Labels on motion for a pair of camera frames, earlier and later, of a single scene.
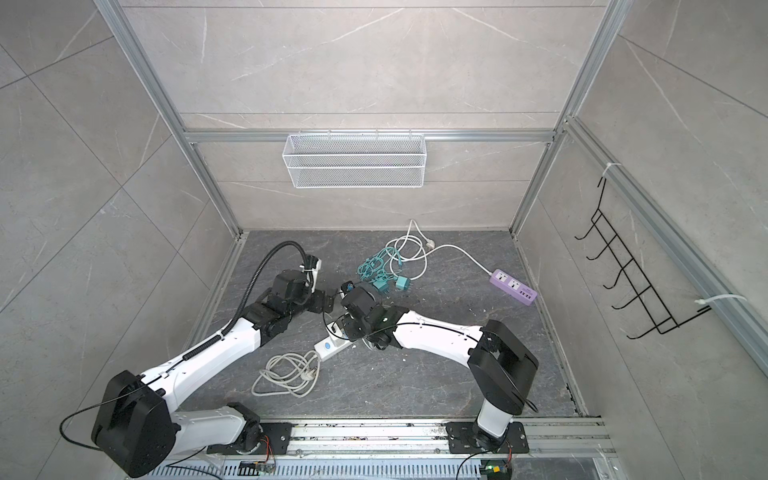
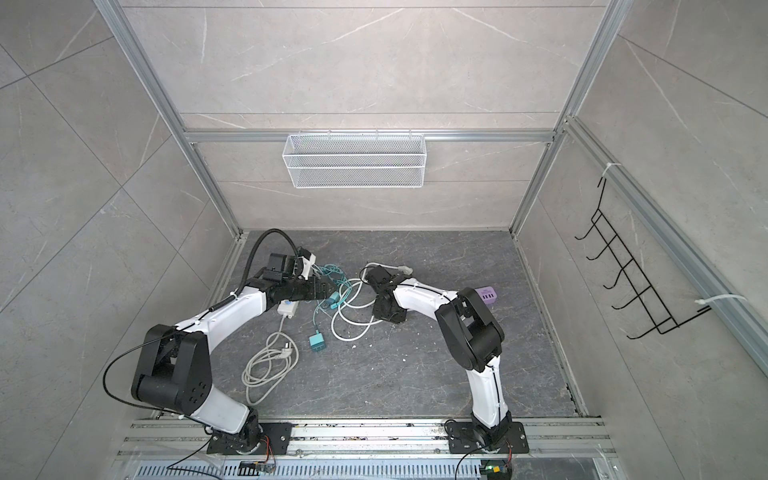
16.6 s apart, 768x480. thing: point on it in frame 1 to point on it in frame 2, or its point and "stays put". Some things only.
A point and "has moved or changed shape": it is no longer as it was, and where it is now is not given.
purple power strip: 513,287 to 488,294
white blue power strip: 329,346 has moved or changed shape
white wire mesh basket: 354,161 stays put
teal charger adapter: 382,285 has moved or changed shape
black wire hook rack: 634,273 stays put
